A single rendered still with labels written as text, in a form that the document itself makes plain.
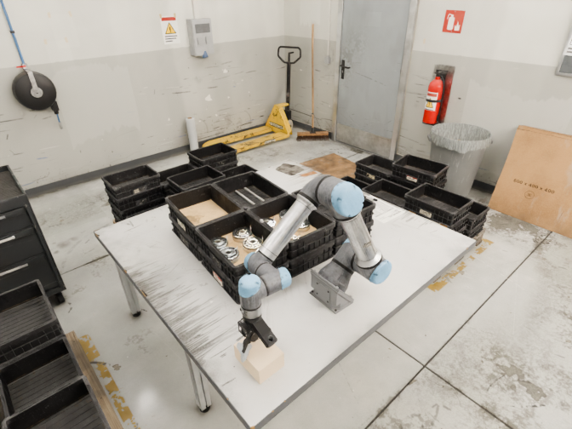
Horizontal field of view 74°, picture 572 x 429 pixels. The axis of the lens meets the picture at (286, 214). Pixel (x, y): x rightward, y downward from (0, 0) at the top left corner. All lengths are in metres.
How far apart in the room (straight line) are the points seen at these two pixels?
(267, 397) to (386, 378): 1.10
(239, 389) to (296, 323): 0.38
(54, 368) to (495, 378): 2.37
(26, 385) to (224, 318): 1.00
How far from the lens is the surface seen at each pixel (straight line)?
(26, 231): 2.87
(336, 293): 1.67
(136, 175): 3.65
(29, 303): 2.54
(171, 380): 2.49
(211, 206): 2.30
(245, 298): 1.31
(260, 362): 1.49
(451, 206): 3.15
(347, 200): 1.34
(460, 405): 2.47
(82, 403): 1.94
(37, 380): 2.28
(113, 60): 4.89
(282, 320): 1.72
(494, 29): 4.35
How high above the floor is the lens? 1.96
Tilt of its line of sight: 31 degrees down
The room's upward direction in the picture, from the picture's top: 1 degrees counter-clockwise
